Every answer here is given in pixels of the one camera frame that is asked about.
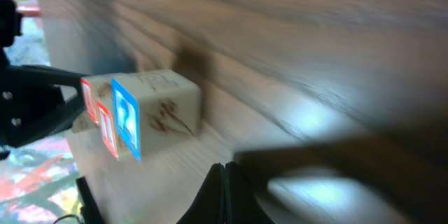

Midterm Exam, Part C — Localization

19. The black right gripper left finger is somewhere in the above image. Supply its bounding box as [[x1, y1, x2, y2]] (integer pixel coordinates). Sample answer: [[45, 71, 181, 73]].
[[177, 163, 225, 224]]

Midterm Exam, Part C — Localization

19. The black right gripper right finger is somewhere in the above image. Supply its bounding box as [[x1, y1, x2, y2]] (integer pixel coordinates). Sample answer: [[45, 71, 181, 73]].
[[225, 162, 274, 224]]

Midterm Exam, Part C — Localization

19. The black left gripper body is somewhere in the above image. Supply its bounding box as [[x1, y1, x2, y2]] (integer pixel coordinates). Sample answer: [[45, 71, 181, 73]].
[[1, 0, 85, 148]]

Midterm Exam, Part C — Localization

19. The red letter A block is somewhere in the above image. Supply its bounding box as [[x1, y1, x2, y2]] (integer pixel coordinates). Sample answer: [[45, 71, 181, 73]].
[[71, 73, 122, 134]]

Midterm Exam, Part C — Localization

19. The red letter I block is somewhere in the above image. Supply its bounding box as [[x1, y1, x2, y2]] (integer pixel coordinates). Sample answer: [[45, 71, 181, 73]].
[[97, 99, 131, 161]]

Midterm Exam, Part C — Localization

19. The blue number 2 block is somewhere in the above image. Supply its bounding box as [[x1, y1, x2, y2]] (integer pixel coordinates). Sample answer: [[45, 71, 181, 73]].
[[111, 69, 202, 162]]

